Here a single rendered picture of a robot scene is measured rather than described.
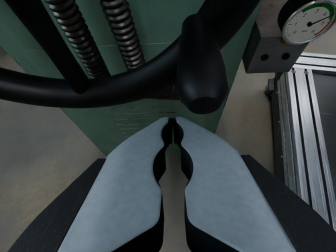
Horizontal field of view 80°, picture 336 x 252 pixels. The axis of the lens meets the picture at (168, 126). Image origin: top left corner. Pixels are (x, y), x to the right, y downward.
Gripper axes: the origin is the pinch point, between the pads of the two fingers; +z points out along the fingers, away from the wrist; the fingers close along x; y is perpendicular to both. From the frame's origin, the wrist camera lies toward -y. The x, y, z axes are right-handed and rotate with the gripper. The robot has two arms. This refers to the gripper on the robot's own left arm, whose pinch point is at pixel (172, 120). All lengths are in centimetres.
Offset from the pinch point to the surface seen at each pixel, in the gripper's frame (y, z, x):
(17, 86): -0.2, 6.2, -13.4
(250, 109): 40, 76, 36
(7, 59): 20, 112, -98
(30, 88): 0.1, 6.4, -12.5
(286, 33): -1.5, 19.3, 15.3
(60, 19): -4.9, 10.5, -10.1
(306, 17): -3.4, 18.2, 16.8
